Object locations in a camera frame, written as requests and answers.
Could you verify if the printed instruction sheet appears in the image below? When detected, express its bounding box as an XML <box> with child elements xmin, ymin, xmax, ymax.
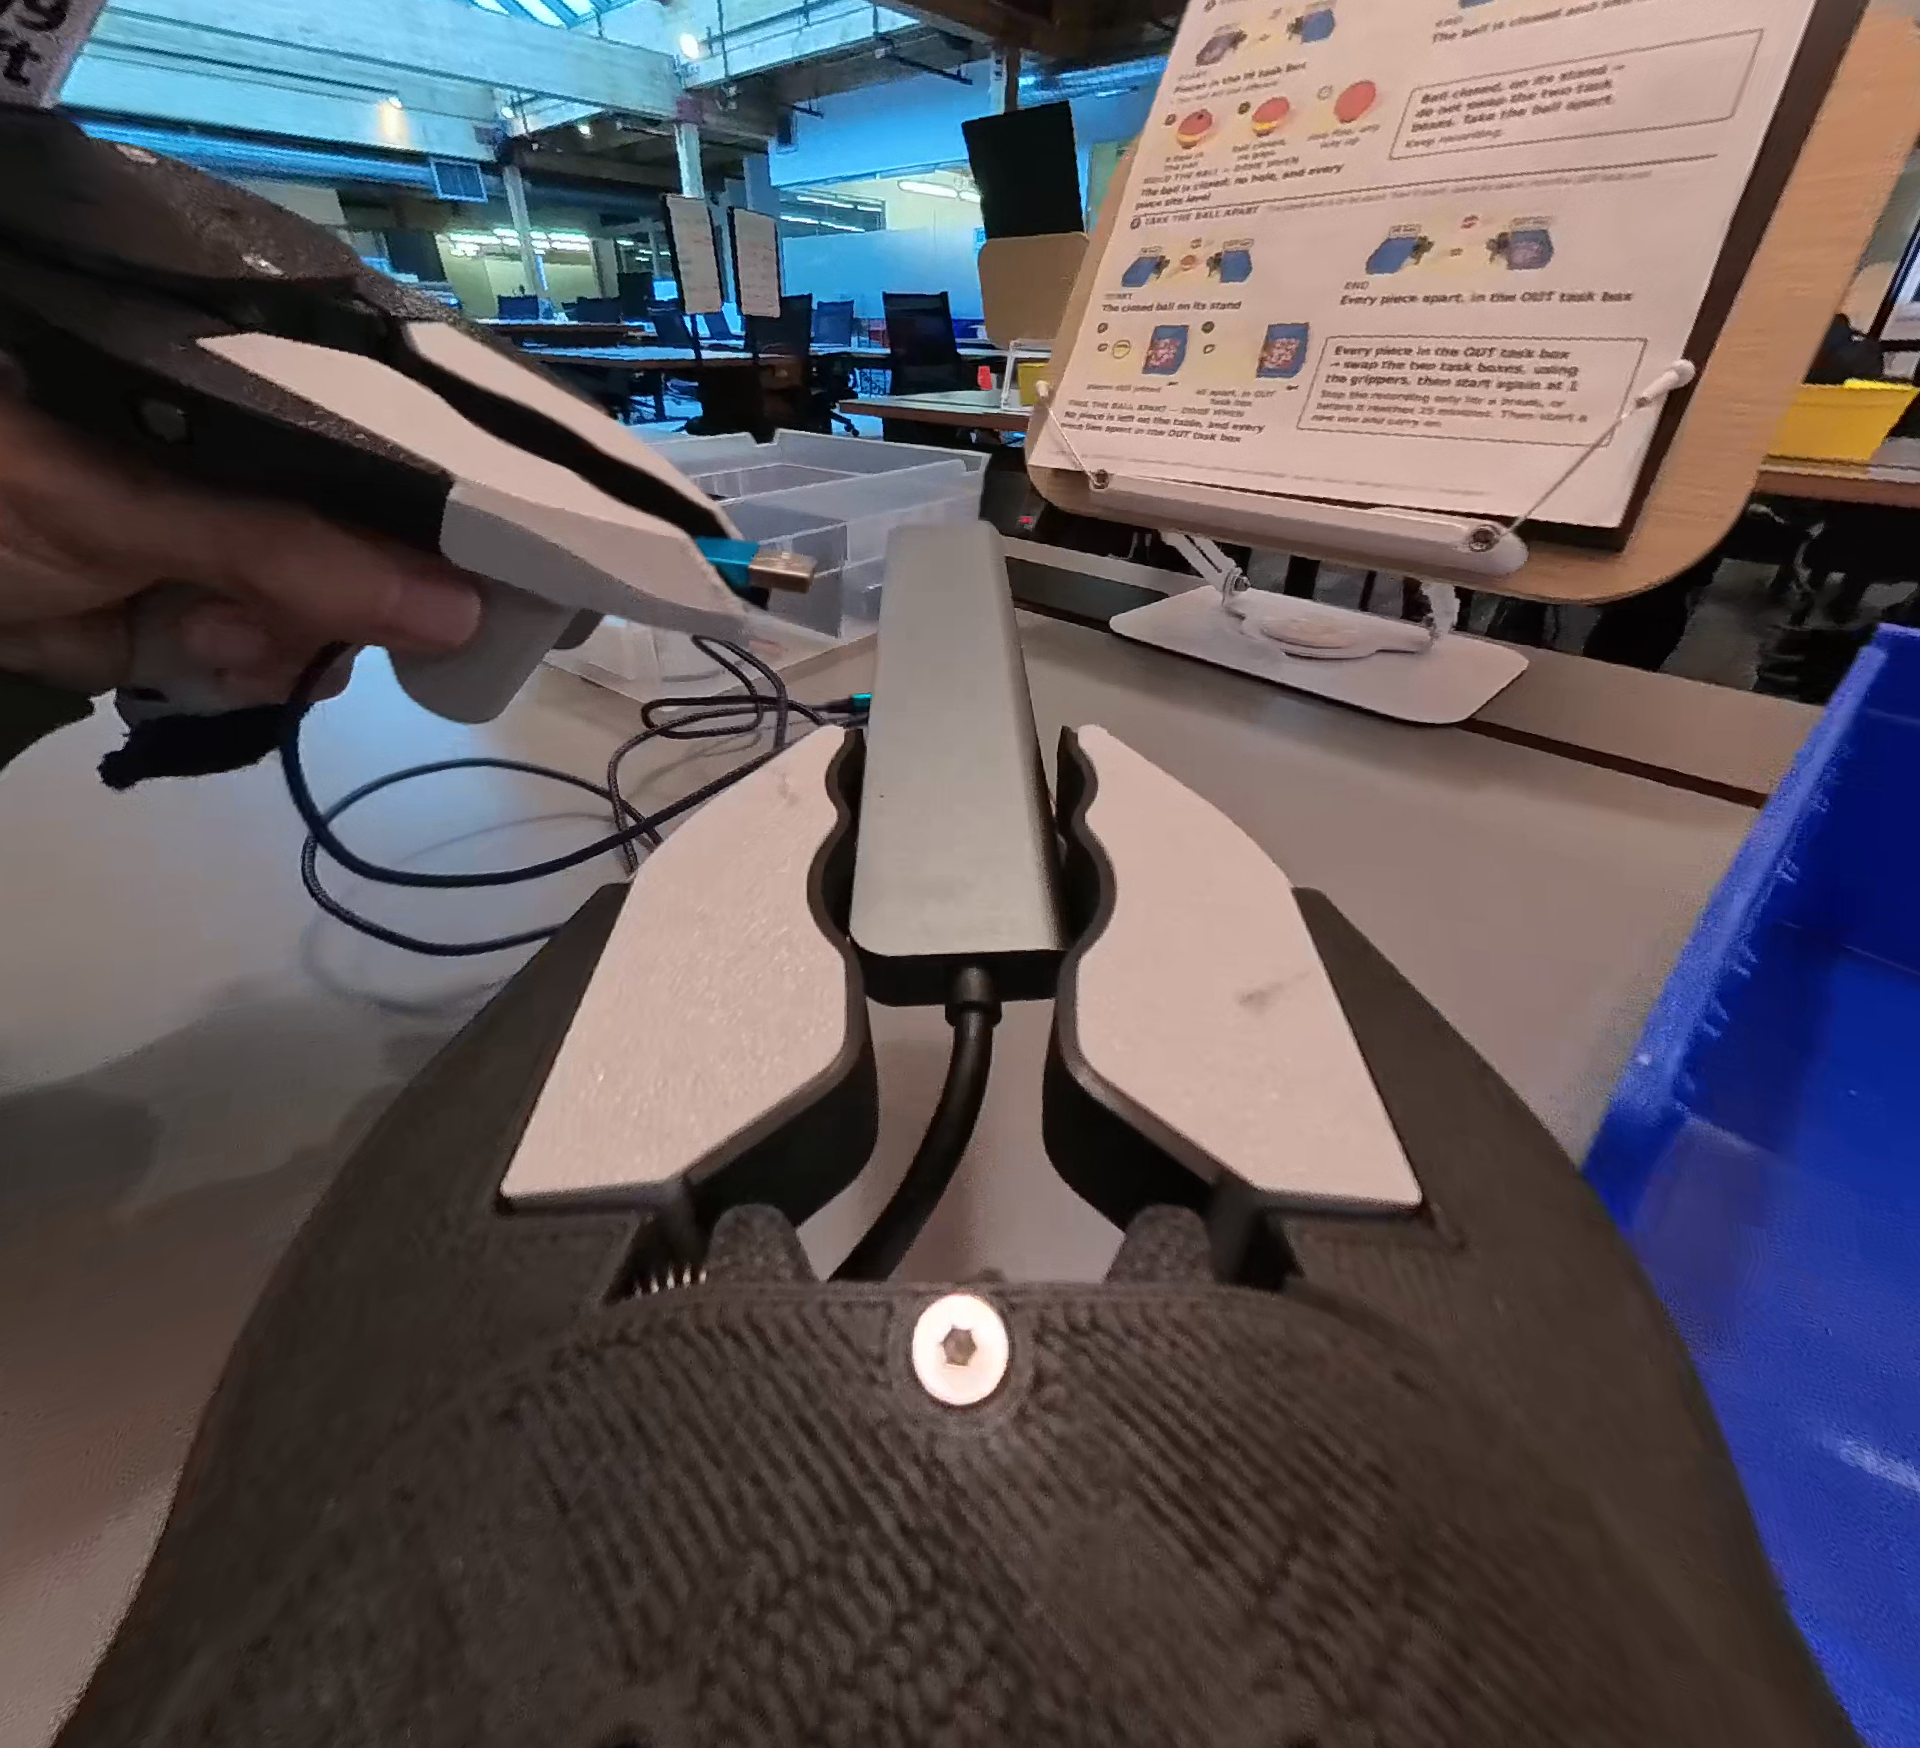
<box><xmin>1031</xmin><ymin>0</ymin><xmax>1884</xmax><ymax>530</ymax></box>

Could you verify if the black office chair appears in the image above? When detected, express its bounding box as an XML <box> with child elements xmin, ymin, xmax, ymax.
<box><xmin>882</xmin><ymin>289</ymin><xmax>960</xmax><ymax>392</ymax></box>

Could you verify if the grey desk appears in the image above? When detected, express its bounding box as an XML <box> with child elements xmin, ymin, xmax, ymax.
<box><xmin>0</xmin><ymin>534</ymin><xmax>1800</xmax><ymax>1748</ymax></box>

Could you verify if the wooden stand black panel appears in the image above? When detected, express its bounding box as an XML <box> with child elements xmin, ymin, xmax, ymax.
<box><xmin>963</xmin><ymin>102</ymin><xmax>1092</xmax><ymax>406</ymax></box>

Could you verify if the clear plastic organizer box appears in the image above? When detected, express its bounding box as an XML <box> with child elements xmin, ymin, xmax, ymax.
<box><xmin>548</xmin><ymin>429</ymin><xmax>990</xmax><ymax>696</ymax></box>

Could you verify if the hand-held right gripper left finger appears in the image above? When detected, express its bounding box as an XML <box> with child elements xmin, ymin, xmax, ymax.
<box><xmin>496</xmin><ymin>723</ymin><xmax>877</xmax><ymax>1240</ymax></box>

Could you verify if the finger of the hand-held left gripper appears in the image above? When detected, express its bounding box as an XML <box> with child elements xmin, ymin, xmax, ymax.
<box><xmin>196</xmin><ymin>332</ymin><xmax>835</xmax><ymax>646</ymax></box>
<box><xmin>404</xmin><ymin>319</ymin><xmax>747</xmax><ymax>550</ymax></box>

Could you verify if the instruction sheet on wooden stand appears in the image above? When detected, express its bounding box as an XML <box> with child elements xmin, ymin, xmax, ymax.
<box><xmin>1023</xmin><ymin>0</ymin><xmax>1920</xmax><ymax>727</ymax></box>

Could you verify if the blue plastic bin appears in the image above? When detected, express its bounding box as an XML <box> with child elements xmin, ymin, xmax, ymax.
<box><xmin>1581</xmin><ymin>623</ymin><xmax>1920</xmax><ymax>1748</ymax></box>

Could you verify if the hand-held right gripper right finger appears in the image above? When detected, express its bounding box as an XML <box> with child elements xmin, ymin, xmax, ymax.
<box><xmin>1046</xmin><ymin>723</ymin><xmax>1423</xmax><ymax>1242</ymax></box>

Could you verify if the person's left hand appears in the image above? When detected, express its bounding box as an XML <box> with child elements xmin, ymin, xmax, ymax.
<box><xmin>0</xmin><ymin>399</ymin><xmax>489</xmax><ymax>733</ymax></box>

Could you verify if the grey slim USB hub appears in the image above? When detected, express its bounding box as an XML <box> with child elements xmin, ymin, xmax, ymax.
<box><xmin>827</xmin><ymin>522</ymin><xmax>1070</xmax><ymax>1283</ymax></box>

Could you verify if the yellow plastic bin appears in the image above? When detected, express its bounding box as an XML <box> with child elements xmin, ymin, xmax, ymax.
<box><xmin>1770</xmin><ymin>380</ymin><xmax>1920</xmax><ymax>463</ymax></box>

